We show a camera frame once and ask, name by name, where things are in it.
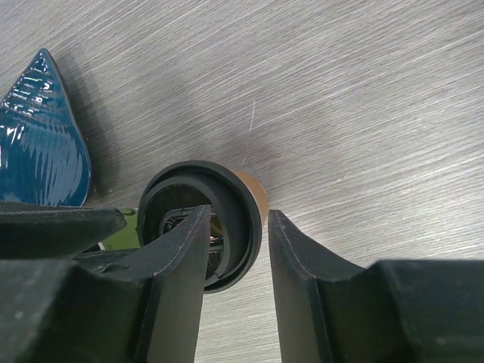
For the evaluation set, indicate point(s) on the blue plastic dish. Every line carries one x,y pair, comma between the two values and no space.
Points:
44,158

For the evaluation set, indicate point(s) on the brown paper cup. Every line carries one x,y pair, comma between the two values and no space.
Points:
257,191

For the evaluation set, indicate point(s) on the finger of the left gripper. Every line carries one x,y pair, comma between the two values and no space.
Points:
30,231

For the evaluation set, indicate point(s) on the green paper cup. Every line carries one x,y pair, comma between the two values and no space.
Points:
126,238

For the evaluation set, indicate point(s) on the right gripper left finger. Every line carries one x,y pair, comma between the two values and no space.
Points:
136,305

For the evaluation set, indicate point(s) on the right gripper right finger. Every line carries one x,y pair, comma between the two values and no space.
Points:
397,310

